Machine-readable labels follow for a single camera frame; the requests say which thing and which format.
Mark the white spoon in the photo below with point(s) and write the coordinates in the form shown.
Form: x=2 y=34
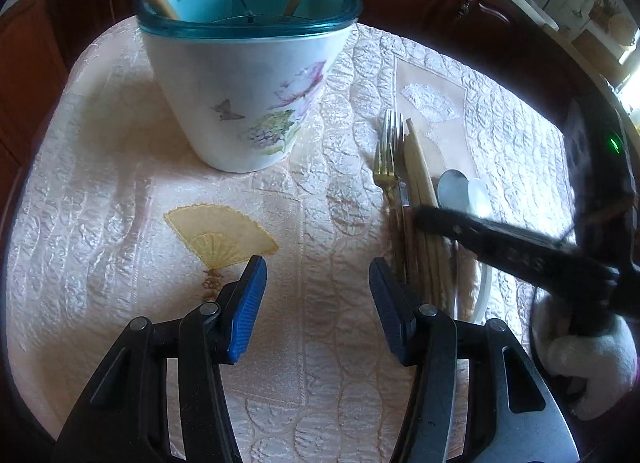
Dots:
x=480 y=198

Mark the bright window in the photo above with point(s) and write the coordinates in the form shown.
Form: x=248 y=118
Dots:
x=631 y=63

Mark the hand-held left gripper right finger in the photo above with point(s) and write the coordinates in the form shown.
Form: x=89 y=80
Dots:
x=387 y=313

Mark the tan basket with utensils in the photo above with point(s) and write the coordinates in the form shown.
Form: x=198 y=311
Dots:
x=612 y=18

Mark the pink quilted tablecloth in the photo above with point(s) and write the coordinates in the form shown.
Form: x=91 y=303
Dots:
x=150 y=168

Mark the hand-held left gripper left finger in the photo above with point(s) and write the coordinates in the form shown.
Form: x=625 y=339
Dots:
x=247 y=310

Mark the white floral utensil holder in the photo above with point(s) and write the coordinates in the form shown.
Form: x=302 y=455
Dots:
x=240 y=88

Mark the tan cutting board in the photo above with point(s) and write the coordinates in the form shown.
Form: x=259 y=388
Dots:
x=597 y=55

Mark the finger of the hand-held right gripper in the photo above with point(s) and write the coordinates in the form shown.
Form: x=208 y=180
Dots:
x=455 y=229

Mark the gold fork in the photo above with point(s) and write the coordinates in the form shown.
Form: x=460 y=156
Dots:
x=384 y=163

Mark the steel spoon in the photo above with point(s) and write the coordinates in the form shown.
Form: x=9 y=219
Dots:
x=452 y=190

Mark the person's right hand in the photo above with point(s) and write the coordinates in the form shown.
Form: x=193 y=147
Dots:
x=595 y=368

